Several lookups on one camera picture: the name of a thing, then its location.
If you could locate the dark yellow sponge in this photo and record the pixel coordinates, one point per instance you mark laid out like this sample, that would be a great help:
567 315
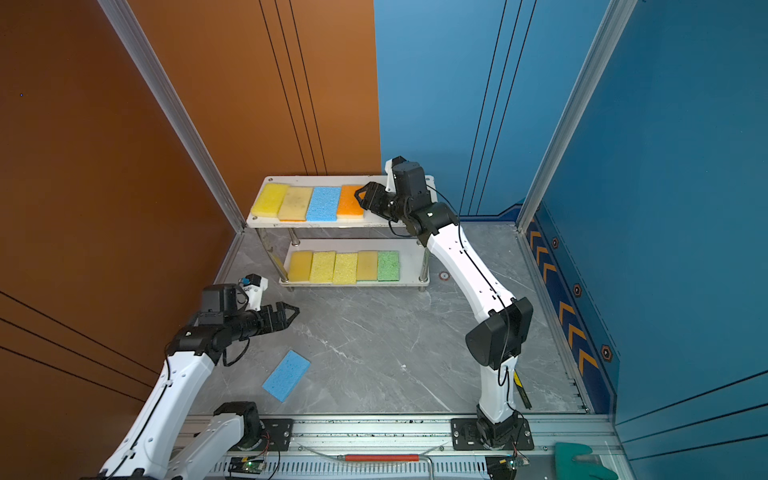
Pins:
367 266

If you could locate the small blue sponge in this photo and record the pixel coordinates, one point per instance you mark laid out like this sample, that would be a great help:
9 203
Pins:
323 204

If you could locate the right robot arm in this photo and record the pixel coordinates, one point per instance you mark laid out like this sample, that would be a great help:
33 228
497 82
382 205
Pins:
502 320

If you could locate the circuit board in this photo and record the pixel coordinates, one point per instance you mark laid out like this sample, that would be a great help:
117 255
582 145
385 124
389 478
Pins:
246 465
514 463

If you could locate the tan yellow sponge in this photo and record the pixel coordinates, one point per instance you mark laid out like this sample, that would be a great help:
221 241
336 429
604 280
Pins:
295 204

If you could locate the left circuit board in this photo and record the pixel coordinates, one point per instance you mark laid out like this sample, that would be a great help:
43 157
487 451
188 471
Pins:
246 465

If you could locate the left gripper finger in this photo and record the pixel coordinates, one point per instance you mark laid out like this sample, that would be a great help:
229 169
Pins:
284 320
282 309

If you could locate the aluminium frame post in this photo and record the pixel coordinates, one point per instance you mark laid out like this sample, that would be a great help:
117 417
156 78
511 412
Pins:
129 31
609 32

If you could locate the light yellow sponge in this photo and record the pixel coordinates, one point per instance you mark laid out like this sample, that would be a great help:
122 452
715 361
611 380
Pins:
322 267
345 269

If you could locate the green glove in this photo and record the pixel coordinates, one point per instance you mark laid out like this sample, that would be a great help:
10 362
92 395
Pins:
571 464

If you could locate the white two-tier shelf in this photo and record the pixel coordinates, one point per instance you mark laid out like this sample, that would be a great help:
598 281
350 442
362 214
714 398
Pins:
370 233

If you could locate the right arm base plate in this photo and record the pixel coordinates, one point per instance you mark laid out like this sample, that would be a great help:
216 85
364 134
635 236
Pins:
465 436

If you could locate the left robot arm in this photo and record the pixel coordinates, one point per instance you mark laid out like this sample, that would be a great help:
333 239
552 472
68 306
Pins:
229 313

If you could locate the left aluminium frame post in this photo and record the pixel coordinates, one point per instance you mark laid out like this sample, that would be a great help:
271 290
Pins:
129 31

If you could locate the yellow black caliper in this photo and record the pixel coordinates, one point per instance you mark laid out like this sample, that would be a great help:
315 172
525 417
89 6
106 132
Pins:
520 389

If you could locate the large blue sponge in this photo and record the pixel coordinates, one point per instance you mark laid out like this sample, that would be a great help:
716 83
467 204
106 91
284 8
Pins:
286 376

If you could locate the green sponge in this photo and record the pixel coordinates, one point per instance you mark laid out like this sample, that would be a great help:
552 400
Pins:
388 266

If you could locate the red handled tool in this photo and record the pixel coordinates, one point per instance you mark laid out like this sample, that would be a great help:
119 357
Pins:
380 458

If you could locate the thick yellow sponge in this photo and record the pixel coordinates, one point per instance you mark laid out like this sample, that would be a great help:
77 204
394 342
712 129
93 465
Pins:
300 267

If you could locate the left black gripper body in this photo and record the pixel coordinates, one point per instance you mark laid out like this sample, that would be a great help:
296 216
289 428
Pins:
259 323

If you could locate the orange sponge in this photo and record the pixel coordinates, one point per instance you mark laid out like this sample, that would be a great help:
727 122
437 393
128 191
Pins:
349 208

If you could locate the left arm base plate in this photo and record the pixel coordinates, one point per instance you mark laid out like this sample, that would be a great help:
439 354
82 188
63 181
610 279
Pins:
274 436

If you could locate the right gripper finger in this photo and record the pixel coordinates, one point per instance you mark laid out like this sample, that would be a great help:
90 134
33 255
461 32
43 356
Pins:
372 188
368 200

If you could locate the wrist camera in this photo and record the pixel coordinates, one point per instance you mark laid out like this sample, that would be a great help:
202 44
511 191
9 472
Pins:
389 170
250 291

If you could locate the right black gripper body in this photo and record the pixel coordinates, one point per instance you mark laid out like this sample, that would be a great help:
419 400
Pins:
389 207

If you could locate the right aluminium frame post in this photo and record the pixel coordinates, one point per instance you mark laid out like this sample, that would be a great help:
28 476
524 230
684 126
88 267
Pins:
609 32

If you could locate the right circuit board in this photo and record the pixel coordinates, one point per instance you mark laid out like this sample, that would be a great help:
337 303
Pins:
514 463

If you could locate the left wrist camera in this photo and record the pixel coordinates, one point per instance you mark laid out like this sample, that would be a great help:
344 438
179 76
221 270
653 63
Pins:
250 291

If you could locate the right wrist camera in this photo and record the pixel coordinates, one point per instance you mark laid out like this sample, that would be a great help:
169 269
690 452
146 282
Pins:
389 170

